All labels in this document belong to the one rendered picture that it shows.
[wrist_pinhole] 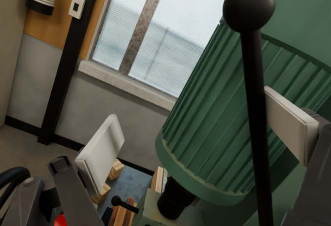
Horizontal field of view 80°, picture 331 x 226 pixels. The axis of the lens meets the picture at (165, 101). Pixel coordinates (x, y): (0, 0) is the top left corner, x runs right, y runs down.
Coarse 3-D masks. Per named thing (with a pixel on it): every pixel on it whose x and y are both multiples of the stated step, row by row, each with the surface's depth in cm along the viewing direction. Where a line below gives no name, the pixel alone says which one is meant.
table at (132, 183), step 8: (128, 168) 69; (120, 176) 64; (128, 176) 66; (136, 176) 68; (144, 176) 69; (152, 176) 71; (112, 184) 60; (120, 184) 62; (128, 184) 63; (136, 184) 65; (144, 184) 66; (112, 192) 58; (120, 192) 59; (128, 192) 60; (136, 192) 62; (144, 192) 63; (104, 200) 54; (136, 200) 59; (104, 208) 53
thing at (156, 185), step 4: (160, 168) 69; (156, 172) 68; (160, 172) 67; (156, 176) 65; (160, 176) 65; (152, 180) 68; (156, 180) 63; (160, 180) 64; (152, 184) 66; (156, 184) 62; (160, 184) 62; (152, 188) 63; (156, 188) 60; (160, 188) 61; (160, 192) 59
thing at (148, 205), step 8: (152, 192) 42; (144, 200) 40; (152, 200) 40; (144, 208) 38; (152, 208) 38; (192, 208) 43; (136, 216) 40; (144, 216) 36; (152, 216) 37; (160, 216) 38; (184, 216) 40; (192, 216) 41; (200, 216) 42; (136, 224) 37; (144, 224) 37; (152, 224) 37; (160, 224) 37; (168, 224) 37; (176, 224) 38; (184, 224) 39; (192, 224) 39; (200, 224) 40
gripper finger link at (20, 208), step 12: (24, 180) 12; (36, 180) 12; (24, 192) 11; (36, 192) 11; (12, 204) 10; (24, 204) 10; (36, 204) 10; (12, 216) 9; (24, 216) 9; (36, 216) 10; (48, 216) 12
